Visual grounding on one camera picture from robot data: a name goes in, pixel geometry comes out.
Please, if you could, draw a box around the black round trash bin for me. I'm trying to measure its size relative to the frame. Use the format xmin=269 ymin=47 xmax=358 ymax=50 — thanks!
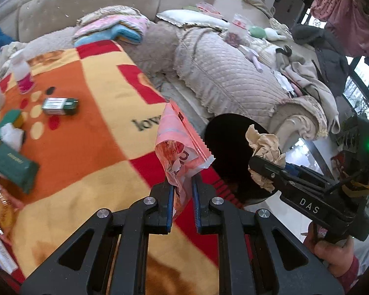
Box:
xmin=204 ymin=114 xmax=288 ymax=209

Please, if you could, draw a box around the dark green packet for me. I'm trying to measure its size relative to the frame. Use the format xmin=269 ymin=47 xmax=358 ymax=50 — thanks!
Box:
xmin=0 ymin=144 xmax=40 ymax=194

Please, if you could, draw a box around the crumpled white tissue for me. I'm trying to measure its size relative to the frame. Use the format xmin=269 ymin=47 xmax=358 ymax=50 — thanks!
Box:
xmin=0 ymin=123 xmax=26 ymax=152

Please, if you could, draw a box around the clear plastic cup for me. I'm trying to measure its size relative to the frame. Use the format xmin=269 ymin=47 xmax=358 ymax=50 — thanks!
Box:
xmin=223 ymin=14 xmax=253 ymax=48

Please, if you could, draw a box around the orange red printed blanket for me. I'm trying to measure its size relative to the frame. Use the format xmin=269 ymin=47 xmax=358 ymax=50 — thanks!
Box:
xmin=0 ymin=41 xmax=256 ymax=295

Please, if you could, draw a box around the person's right forearm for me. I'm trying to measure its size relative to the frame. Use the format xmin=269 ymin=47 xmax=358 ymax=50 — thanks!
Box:
xmin=334 ymin=253 xmax=368 ymax=294

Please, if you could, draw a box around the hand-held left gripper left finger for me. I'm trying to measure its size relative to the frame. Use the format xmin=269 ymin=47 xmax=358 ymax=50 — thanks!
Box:
xmin=20 ymin=182 xmax=176 ymax=295

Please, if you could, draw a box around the small green white box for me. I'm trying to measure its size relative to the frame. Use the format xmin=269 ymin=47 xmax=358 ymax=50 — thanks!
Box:
xmin=41 ymin=97 xmax=79 ymax=116

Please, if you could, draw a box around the grey fleece throw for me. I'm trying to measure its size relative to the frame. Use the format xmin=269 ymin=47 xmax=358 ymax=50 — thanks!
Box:
xmin=18 ymin=21 xmax=180 ymax=77

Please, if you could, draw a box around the green yellow sponge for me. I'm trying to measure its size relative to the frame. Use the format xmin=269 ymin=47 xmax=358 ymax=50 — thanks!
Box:
xmin=0 ymin=110 xmax=25 ymax=148

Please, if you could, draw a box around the white bottle pink label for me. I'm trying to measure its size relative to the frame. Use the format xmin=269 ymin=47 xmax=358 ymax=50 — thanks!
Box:
xmin=11 ymin=51 xmax=35 ymax=94

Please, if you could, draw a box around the person's right hand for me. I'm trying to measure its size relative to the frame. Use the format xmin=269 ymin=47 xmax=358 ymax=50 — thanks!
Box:
xmin=304 ymin=223 xmax=356 ymax=279

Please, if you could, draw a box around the green white plush toy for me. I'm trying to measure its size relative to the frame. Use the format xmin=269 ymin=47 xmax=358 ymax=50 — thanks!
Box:
xmin=247 ymin=26 xmax=287 ymax=41

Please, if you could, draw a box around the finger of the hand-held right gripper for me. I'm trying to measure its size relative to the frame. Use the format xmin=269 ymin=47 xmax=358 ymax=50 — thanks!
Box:
xmin=248 ymin=156 xmax=296 ymax=191
xmin=284 ymin=163 xmax=330 ymax=188

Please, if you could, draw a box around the dark grey jacket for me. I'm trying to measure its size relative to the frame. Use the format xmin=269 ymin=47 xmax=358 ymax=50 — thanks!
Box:
xmin=292 ymin=24 xmax=349 ymax=97

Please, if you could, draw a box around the beige tufted sofa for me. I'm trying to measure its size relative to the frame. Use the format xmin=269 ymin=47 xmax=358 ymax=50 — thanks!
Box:
xmin=0 ymin=0 xmax=329 ymax=142

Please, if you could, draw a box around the white satin pillow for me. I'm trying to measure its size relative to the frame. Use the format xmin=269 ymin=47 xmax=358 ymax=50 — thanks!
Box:
xmin=156 ymin=9 xmax=230 ymax=28

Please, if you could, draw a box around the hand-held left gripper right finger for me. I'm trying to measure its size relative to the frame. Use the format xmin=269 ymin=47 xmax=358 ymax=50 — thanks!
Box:
xmin=191 ymin=175 xmax=349 ymax=295

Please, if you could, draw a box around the pink folded towel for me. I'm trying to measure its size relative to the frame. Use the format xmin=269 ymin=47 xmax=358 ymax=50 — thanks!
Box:
xmin=72 ymin=6 xmax=150 ymax=42

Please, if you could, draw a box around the brown paper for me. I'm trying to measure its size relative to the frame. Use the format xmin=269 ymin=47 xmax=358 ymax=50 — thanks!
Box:
xmin=245 ymin=124 xmax=286 ymax=192

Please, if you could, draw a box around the pink snack wrapper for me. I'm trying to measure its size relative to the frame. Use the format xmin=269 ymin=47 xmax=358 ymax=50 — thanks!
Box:
xmin=154 ymin=100 xmax=216 ymax=222

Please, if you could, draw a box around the blue folded towel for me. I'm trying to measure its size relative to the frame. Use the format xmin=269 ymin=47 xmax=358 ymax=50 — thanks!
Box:
xmin=74 ymin=25 xmax=142 ymax=48

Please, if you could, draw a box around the pink hanging garment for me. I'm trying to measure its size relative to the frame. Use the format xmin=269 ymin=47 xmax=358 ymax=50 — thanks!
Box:
xmin=309 ymin=0 xmax=369 ymax=57

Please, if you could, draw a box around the cream crumpled cloth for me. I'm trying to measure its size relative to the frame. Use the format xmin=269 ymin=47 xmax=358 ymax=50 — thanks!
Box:
xmin=0 ymin=41 xmax=28 ymax=76

